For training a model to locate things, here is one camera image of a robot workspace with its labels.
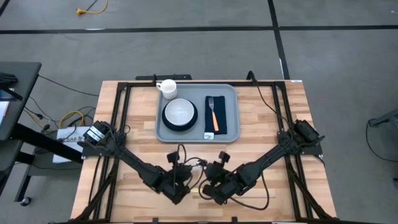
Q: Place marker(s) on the white ceramic bowl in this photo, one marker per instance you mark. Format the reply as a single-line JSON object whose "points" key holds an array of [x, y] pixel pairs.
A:
{"points": [[179, 112]]}

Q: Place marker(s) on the grey plastic tray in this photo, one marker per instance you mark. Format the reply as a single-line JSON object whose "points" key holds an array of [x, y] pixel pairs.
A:
{"points": [[192, 135]]}

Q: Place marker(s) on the black aluminium table frame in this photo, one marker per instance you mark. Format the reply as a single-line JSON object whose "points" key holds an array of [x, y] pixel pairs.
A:
{"points": [[122, 86]]}

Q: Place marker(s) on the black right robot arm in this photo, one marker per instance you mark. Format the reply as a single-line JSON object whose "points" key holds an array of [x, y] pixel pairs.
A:
{"points": [[267, 158]]}

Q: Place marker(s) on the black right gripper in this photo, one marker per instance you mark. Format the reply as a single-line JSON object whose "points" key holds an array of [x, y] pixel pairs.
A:
{"points": [[222, 183]]}

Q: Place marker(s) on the grey metal stand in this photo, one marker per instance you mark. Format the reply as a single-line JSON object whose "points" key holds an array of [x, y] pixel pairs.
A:
{"points": [[387, 118]]}

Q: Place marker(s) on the white paper sheet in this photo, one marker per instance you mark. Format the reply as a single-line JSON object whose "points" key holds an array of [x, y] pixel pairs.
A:
{"points": [[70, 146]]}

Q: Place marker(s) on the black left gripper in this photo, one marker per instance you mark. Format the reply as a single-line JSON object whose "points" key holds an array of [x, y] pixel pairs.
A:
{"points": [[178, 180]]}

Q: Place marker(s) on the black power strip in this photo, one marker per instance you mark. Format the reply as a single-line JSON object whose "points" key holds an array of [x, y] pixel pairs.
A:
{"points": [[168, 77]]}

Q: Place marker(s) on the black rail clip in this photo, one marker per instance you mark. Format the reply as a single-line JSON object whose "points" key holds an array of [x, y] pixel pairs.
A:
{"points": [[234, 220]]}

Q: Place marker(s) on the black desk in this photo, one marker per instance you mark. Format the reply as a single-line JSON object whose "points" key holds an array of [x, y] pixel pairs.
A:
{"points": [[21, 93]]}

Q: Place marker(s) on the dark round plate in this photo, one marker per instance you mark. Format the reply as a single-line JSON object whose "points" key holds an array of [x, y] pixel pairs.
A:
{"points": [[179, 128]]}

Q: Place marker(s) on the dark blue cloth napkin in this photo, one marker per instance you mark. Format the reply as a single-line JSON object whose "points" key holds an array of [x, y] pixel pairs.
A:
{"points": [[222, 112]]}

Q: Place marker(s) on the white ceramic mug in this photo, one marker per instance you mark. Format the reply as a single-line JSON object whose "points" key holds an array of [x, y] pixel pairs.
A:
{"points": [[169, 88]]}

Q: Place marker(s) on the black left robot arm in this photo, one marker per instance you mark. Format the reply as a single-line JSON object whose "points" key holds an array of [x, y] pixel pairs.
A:
{"points": [[136, 163]]}

